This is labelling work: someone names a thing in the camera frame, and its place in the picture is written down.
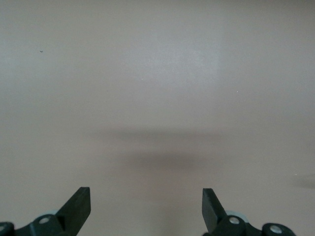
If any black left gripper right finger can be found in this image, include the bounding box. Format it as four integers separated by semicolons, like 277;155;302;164
201;188;295;236

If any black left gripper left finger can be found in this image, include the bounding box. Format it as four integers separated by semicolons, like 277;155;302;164
0;186;92;236

